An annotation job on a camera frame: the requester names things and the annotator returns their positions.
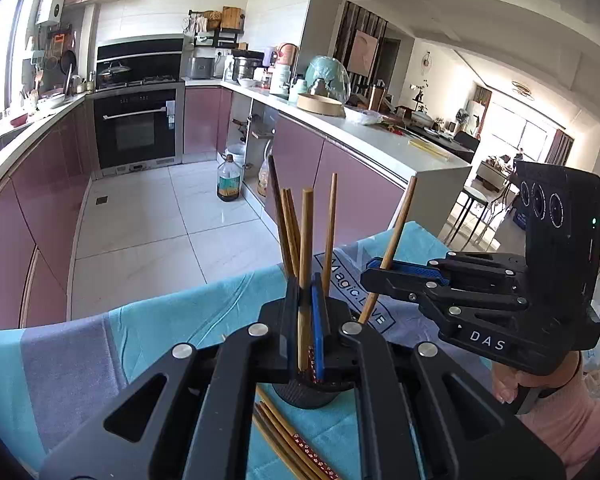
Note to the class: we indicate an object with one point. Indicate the yellow rolling stick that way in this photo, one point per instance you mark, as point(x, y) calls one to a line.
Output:
point(430, 150)

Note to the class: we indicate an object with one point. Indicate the wall clock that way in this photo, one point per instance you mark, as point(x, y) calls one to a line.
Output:
point(427, 61)

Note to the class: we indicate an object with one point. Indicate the black mesh utensil holder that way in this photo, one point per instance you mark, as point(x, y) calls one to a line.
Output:
point(305, 397)

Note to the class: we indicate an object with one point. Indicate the white bucket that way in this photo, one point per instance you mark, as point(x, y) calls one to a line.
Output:
point(235, 152)

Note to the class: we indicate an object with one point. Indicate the pink kettle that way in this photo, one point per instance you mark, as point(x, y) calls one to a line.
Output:
point(286, 55)

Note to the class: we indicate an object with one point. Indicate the dark dining table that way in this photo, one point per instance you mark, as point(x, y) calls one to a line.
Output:
point(450, 147)

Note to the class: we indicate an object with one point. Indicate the person's right hand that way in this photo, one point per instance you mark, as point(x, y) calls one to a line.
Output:
point(504, 385)

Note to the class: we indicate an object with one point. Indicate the white thermos jar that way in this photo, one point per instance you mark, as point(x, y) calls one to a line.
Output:
point(281, 80)

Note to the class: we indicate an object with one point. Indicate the black range hood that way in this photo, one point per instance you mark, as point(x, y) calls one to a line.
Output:
point(145, 60)

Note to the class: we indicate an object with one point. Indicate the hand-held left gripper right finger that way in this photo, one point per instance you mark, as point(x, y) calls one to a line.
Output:
point(319, 330)

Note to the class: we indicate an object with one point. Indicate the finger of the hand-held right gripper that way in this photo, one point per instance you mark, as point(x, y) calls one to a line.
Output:
point(410, 267)
point(405, 290)

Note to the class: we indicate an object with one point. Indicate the brown curtain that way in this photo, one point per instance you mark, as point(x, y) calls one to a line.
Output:
point(560, 147)

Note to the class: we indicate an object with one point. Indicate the bundle of wooden chopsticks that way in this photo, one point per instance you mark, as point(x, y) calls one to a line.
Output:
point(285, 435)

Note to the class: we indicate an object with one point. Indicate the plastic bag of food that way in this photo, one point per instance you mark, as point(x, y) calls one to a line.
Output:
point(264, 182)

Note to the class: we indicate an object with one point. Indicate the person's right forearm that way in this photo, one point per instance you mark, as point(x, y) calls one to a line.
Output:
point(570, 425)

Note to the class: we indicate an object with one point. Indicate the wall rack of kitchen utensils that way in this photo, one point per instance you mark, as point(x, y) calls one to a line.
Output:
point(50, 45)

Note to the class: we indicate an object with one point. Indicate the blue trash bin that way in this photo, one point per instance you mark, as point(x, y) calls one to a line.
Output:
point(519, 216)

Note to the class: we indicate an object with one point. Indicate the red bowl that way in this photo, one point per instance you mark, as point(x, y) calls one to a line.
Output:
point(19, 120)

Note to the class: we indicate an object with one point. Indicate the round bamboo steamer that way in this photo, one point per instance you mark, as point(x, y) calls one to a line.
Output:
point(319, 105)

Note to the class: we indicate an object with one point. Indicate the stainless steel steamer pot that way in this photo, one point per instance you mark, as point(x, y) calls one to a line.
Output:
point(247, 67)

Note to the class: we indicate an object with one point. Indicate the black metal stool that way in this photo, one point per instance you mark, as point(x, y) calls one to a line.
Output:
point(472, 192)

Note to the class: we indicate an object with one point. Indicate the black built-in oven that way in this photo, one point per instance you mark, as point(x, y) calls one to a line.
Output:
point(135, 130)

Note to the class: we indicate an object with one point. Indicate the blue grey patterned tablecloth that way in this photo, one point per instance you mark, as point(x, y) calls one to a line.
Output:
point(105, 360)

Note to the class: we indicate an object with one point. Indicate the black dining chair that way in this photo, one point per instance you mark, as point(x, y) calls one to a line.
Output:
point(466, 140)

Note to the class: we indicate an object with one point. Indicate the pink base cabinets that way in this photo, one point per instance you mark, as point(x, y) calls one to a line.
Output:
point(40, 185)
point(350, 175)

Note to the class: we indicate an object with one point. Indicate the cooking oil bottle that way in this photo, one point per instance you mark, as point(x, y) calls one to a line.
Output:
point(229, 182)

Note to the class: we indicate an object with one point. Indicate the brown bamboo chopstick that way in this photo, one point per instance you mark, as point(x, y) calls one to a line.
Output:
point(400, 220)
point(288, 230)
point(306, 260)
point(295, 230)
point(332, 220)
point(279, 210)

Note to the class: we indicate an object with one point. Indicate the living room window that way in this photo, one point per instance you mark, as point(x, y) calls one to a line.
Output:
point(520, 130)

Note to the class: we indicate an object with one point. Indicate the white bowl with plastic wrap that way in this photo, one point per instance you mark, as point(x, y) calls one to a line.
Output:
point(362, 116)

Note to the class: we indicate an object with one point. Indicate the teal plastic covered appliance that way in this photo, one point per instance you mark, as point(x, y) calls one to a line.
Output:
point(330, 77)

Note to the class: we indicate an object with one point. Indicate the pot with glass lid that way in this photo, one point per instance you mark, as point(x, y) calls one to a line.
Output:
point(114, 72)

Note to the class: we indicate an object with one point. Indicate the framed wall painting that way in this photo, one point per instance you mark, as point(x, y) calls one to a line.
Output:
point(363, 51)

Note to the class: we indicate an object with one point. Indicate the silver rice cooker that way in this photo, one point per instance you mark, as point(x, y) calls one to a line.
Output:
point(201, 67)

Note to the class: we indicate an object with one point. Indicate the black frying pan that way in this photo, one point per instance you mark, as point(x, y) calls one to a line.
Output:
point(67, 60)

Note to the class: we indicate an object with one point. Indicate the kitchen window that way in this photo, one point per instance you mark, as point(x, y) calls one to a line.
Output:
point(5, 35)

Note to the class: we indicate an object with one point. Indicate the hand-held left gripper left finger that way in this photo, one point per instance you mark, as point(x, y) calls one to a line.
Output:
point(287, 340)

